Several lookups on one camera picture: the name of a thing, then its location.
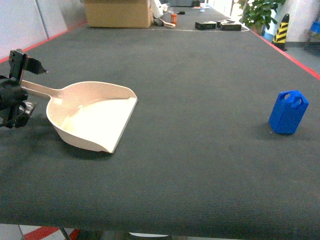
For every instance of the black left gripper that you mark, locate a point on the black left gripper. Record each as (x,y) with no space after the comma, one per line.
(15,110)

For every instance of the beige plastic dustpan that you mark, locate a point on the beige plastic dustpan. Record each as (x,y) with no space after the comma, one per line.
(90,115)

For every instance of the blue 3D-printed part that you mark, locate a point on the blue 3D-printed part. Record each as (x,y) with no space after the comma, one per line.
(288,111)

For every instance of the large cardboard box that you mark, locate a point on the large cardboard box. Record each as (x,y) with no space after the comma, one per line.
(119,13)

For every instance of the orange can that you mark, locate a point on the orange can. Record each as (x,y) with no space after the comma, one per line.
(173,18)

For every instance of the black box left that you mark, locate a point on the black box left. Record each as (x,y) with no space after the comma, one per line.
(208,25)

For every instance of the black box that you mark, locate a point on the black box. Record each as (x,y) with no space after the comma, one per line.
(208,25)
(229,25)

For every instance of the black box right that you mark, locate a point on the black box right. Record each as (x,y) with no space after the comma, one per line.
(229,25)

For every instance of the green potted plant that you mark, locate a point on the green potted plant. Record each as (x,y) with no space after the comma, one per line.
(257,14)

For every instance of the yellow black traffic cone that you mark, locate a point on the yellow black traffic cone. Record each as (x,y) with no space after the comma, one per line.
(279,40)

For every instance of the wooden handled brush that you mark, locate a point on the wooden handled brush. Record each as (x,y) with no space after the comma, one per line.
(166,24)

